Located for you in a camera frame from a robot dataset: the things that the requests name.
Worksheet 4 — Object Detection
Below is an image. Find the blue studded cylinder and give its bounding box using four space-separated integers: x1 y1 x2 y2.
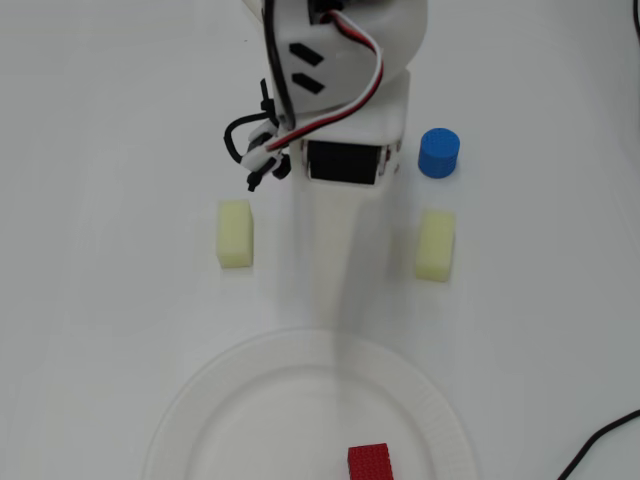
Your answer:
417 127 462 180

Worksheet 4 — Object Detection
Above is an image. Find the pale yellow foam block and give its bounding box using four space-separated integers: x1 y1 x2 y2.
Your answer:
413 208 457 284
215 198 256 270

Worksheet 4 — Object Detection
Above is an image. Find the red studded block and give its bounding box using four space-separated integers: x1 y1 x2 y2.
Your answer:
347 442 396 480

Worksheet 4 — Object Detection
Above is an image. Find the red white black servo wire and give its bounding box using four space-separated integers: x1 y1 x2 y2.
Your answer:
264 7 386 154

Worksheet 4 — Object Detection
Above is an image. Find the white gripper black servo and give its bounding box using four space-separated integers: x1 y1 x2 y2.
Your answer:
292 68 414 446

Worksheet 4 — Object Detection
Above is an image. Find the black camera cable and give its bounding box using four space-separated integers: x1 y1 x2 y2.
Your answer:
222 78 282 194

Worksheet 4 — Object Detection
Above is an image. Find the white paper plate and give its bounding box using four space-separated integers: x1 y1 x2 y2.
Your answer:
142 327 479 480

